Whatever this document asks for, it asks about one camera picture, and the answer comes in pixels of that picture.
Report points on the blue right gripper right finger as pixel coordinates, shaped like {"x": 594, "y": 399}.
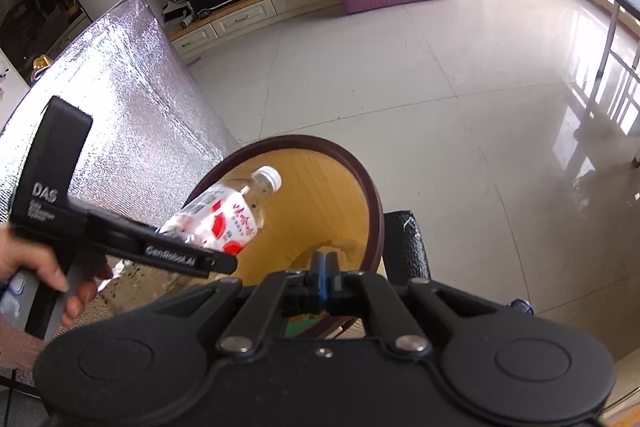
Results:
{"x": 332, "y": 275}

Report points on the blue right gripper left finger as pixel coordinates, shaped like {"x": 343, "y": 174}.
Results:
{"x": 317, "y": 274}

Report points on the clear plastic water bottle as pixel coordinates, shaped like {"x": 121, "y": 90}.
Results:
{"x": 228, "y": 215}

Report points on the wooden trash bin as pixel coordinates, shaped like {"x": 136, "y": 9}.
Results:
{"x": 327, "y": 202}

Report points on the person's left hand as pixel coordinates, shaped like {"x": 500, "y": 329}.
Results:
{"x": 17, "y": 254}

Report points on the silver insulated table cover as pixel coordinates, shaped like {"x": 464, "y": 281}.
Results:
{"x": 153, "y": 135}

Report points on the gold foil wrapper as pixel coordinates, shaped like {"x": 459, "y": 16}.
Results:
{"x": 40, "y": 64}

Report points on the blue cushioned bench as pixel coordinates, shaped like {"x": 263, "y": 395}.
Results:
{"x": 630, "y": 6}

